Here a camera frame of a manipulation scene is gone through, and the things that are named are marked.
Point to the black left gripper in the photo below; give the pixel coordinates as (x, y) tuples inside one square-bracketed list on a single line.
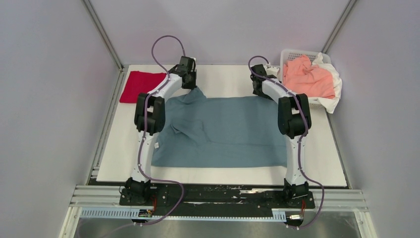
[(193, 86)]

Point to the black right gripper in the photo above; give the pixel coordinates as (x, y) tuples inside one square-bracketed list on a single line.
[(262, 95)]

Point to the blue-grey t-shirt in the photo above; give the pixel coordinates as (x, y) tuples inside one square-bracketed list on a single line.
[(202, 132)]

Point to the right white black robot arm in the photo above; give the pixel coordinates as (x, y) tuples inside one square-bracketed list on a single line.
[(294, 122)]

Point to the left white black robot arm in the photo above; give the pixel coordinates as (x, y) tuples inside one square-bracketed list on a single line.
[(149, 119)]

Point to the white plastic laundry basket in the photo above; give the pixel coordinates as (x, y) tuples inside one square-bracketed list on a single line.
[(291, 54)]

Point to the salmon pink t-shirt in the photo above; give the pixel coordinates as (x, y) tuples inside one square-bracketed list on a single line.
[(300, 76)]

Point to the folded red t-shirt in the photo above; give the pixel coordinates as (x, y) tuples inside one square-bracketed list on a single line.
[(140, 82)]

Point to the white t-shirt in basket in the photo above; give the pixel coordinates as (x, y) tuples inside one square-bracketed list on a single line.
[(330, 104)]

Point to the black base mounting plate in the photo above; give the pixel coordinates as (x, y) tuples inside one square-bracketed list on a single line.
[(209, 200)]

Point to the aluminium frame rail right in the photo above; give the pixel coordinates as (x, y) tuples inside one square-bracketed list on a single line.
[(339, 25)]

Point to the aluminium frame rail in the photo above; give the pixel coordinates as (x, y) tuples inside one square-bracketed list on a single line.
[(339, 25), (102, 32)]

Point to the aluminium frame rail left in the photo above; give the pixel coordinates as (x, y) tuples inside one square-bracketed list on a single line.
[(102, 32)]

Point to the aluminium front rail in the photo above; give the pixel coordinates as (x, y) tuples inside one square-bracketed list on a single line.
[(327, 200)]

